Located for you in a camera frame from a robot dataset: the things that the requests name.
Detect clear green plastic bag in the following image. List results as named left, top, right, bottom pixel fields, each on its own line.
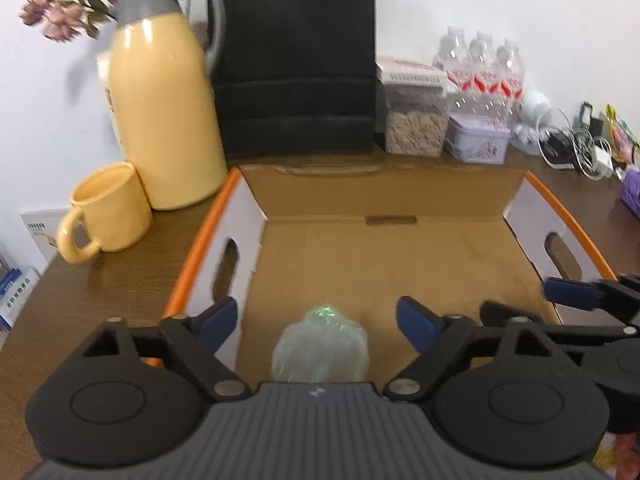
left=271, top=306, right=370, bottom=384

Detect red cardboard pumpkin box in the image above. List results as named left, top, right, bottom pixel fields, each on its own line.
left=165, top=165, right=614, bottom=386

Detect purple packet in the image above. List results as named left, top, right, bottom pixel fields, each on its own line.
left=620, top=169, right=640, bottom=219

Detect middle water bottle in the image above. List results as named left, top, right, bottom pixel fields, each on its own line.
left=469, top=32, right=500, bottom=118

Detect clear seed storage container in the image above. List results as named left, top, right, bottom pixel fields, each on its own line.
left=384, top=84, right=449, bottom=158

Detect right water bottle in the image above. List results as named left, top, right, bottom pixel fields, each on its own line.
left=497, top=39, right=526, bottom=124

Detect white decorated tin box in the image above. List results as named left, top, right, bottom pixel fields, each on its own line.
left=445, top=113, right=511, bottom=165

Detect left water bottle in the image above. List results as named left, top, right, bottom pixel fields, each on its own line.
left=434, top=26, right=474, bottom=113

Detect milk carton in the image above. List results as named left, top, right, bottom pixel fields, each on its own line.
left=96, top=51, right=125, bottom=154

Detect white flat box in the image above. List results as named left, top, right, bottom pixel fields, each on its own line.
left=376, top=56, right=448, bottom=96

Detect water bottle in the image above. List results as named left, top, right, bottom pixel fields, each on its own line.
left=434, top=26, right=474, bottom=113
left=497, top=39, right=526, bottom=124
left=469, top=32, right=500, bottom=118

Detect yellow thermos jug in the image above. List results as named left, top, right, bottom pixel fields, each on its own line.
left=108, top=0, right=227, bottom=210

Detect white round robot figurine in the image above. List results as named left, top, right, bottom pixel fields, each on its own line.
left=511, top=90, right=552, bottom=156

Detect white booklet on left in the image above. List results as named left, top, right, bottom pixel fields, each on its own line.
left=21, top=206, right=68, bottom=263

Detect colourful snack packets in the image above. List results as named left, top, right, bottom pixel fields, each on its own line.
left=605, top=104, right=640, bottom=167

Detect yellow ceramic mug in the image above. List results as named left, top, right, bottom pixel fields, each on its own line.
left=56, top=162, right=153, bottom=264

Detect black paper shopping bag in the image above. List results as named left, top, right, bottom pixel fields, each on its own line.
left=212, top=0, right=376, bottom=157

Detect dried pink flower bouquet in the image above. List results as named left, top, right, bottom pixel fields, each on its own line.
left=18, top=0, right=118, bottom=44

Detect tangled charger cables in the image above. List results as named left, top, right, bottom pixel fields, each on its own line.
left=537, top=102, right=615, bottom=182

